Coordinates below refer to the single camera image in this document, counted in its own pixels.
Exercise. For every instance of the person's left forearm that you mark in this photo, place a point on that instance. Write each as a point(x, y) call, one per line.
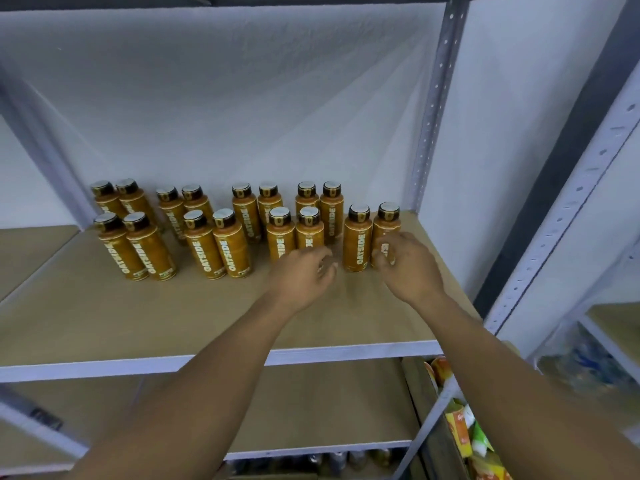
point(190, 405)

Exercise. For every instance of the plain brown carton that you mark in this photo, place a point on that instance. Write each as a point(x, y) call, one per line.
point(425, 415)

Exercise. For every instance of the person's left hand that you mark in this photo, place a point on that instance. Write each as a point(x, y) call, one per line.
point(300, 283)

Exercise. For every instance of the row of silver cans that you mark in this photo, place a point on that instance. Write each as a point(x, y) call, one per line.
point(320, 459)

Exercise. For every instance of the white metal shelving rack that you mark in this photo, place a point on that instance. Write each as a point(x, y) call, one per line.
point(150, 325)

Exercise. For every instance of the group of orange Oatside bottles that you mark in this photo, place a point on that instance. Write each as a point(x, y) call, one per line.
point(220, 245)

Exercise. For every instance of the orange bottle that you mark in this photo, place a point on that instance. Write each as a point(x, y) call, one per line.
point(387, 223)
point(357, 245)

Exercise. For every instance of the person's right forearm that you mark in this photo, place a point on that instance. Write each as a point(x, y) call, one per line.
point(540, 395)

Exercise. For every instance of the person's right hand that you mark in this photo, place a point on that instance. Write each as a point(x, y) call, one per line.
point(410, 270)

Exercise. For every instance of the green yellow snack packet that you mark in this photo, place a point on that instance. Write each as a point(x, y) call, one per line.
point(490, 457)

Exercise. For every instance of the orange snack packet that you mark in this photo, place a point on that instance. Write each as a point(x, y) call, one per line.
point(441, 370)

